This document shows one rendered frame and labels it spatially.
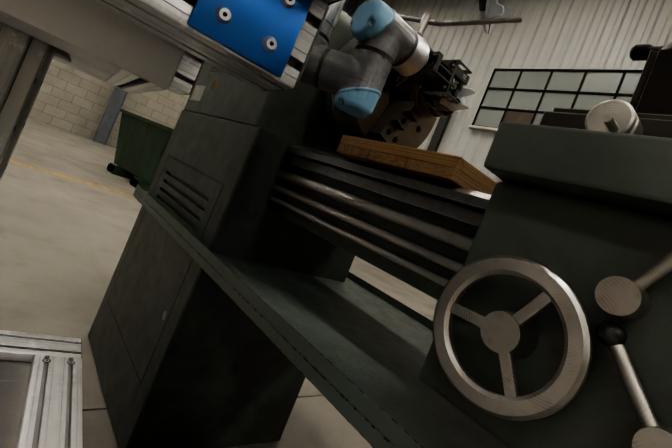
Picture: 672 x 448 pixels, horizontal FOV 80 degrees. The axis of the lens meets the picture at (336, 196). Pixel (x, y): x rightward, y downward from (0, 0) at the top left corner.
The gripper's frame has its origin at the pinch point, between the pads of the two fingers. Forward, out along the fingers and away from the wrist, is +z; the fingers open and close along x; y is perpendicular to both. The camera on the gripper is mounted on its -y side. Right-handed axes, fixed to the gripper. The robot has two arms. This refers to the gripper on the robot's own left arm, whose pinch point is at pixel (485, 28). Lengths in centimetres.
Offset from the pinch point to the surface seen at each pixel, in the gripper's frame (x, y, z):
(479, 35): 749, -515, -144
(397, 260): -48, 22, 46
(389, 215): -45, 17, 40
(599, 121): -49, 48, 21
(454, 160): -42, 27, 29
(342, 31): -27.7, -24.1, 3.4
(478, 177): -36, 27, 31
